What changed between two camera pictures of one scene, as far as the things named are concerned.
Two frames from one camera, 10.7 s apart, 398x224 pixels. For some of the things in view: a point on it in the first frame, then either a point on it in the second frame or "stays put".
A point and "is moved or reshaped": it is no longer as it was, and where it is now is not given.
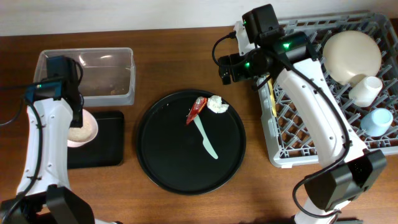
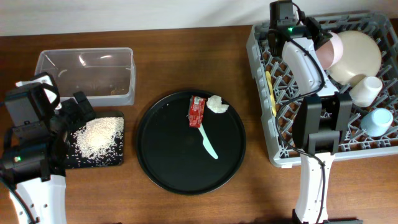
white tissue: (214, 104) stays put
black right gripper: (235, 60) -> (319, 37)
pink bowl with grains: (78, 137) -> (329, 55)
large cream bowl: (347, 54) stays put
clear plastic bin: (108, 74) stays put
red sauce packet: (198, 104) is moved or reshaped
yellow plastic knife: (272, 96) stays put
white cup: (364, 93) stays put
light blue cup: (376, 122) stays put
